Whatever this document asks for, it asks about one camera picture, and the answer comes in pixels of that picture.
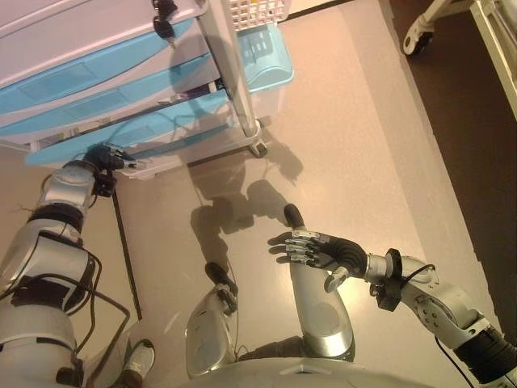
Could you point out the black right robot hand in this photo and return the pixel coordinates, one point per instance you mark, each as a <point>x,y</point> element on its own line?
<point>339,254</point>

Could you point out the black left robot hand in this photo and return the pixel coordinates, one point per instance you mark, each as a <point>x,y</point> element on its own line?
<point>109,158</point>

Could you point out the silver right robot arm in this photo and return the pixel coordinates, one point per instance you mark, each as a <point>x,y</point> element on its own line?
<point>436,303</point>

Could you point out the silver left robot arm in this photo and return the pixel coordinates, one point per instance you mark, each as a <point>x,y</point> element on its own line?
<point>64,186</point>

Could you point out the silver right robot leg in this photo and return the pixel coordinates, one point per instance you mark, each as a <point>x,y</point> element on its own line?
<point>319,307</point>

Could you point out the silver robot leg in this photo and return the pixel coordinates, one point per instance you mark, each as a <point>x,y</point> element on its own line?
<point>206,327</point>
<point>319,307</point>

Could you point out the white medical cart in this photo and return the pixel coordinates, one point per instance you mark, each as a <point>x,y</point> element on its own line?
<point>81,40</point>

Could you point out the grey robot torso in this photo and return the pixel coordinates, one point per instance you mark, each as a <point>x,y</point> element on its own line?
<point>303,374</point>

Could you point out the grey cart caster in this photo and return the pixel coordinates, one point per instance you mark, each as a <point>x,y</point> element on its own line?
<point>258,147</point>

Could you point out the black keys in lock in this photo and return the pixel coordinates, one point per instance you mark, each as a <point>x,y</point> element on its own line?
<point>163,24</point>

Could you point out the silver left robot leg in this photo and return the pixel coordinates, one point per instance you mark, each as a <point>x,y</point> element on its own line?
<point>206,327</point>

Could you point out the blue lid waste bin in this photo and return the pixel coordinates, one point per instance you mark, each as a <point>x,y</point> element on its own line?
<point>262,60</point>

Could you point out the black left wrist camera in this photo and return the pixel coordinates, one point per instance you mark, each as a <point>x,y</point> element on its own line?
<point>106,184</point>

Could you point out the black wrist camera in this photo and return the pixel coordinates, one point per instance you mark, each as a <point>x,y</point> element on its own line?
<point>106,184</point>
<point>389,283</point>

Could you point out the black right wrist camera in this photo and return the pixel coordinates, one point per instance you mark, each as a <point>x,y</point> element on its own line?
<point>389,283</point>

